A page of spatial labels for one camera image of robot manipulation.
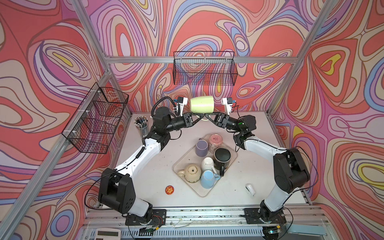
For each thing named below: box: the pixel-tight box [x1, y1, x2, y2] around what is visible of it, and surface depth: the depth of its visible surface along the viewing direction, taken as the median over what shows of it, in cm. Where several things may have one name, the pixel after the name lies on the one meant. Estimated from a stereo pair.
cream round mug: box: [178, 164, 201, 183], surface depth 82 cm
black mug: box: [213, 147, 232, 177], surface depth 86 cm
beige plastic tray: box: [172, 133, 238, 197], surface depth 85 cm
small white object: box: [245, 184, 256, 197], surface depth 82 cm
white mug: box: [201, 157, 218, 174], surface depth 84 cm
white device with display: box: [94, 228, 122, 240], surface depth 68 cm
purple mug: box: [195, 138, 209, 157], surface depth 94 cm
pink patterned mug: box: [208, 133, 224, 154], surface depth 92 cm
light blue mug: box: [201, 170, 221, 189], surface depth 80 cm
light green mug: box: [190, 95, 215, 114], surface depth 67 cm
